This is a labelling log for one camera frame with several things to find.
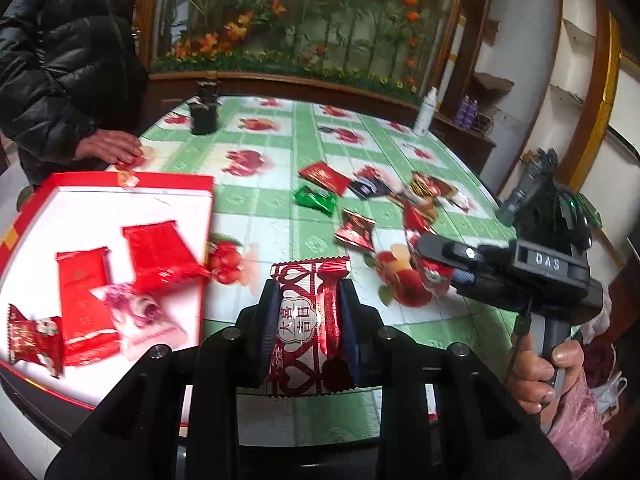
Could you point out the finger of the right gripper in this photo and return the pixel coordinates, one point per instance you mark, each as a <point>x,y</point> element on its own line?
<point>480,287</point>
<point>449,252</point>

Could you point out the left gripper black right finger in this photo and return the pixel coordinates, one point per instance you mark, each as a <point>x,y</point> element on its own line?
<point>359,335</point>

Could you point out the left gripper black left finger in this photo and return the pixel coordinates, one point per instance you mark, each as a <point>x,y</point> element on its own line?
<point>258,325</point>

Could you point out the small red packet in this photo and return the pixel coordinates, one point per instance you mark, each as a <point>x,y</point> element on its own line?
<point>435,276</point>

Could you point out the red heart-pattern candy packet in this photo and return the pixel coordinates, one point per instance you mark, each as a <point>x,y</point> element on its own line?
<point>308,357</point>

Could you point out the brown gold snack packet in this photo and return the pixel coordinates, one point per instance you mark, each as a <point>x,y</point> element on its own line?
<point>422,192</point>

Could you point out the operator right hand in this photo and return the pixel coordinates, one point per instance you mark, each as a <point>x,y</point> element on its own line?
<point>528,379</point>

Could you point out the bystander hand on table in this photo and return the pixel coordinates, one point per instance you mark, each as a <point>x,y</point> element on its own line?
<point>111,146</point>

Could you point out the red brown candy packet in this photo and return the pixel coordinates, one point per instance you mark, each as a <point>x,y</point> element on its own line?
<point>356,230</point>

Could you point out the dark purple snack packet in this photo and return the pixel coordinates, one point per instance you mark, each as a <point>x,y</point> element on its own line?
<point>369,183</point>

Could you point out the pink bear snack packet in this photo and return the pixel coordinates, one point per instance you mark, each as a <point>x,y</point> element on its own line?
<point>140,320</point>

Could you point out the bright red snack packet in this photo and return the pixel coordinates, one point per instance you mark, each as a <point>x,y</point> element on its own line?
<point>160,258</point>

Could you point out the grey thermos bottle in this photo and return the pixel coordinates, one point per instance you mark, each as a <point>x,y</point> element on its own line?
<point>540,167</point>

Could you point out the green snack packet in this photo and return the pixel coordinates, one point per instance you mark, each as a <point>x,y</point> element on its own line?
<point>321,200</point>

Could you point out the white spray bottle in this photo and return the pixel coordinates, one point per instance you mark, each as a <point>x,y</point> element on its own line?
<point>426,113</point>

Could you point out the purple bottles on shelf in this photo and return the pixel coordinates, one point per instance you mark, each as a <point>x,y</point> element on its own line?
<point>466,113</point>

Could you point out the red flat snack packet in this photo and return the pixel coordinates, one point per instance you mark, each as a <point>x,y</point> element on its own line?
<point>320,173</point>

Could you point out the green checked fruit tablecloth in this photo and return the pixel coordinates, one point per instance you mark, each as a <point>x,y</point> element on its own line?
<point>298,181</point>

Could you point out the red flat packet in box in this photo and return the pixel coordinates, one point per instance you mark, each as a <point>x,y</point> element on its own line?
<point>88,331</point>

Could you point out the red gift box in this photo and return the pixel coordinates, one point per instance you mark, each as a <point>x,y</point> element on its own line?
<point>87,210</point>

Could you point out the red flower candy packet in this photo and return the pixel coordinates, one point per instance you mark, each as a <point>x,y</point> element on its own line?
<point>36,341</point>

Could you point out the black cylindrical container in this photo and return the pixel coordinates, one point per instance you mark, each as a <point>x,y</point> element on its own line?
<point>204,109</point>

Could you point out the black puffer jacket person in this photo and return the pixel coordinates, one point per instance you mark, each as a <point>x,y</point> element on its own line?
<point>68,67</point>

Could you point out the flower painting wooden frame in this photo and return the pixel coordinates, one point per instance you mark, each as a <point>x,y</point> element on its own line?
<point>388,47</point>

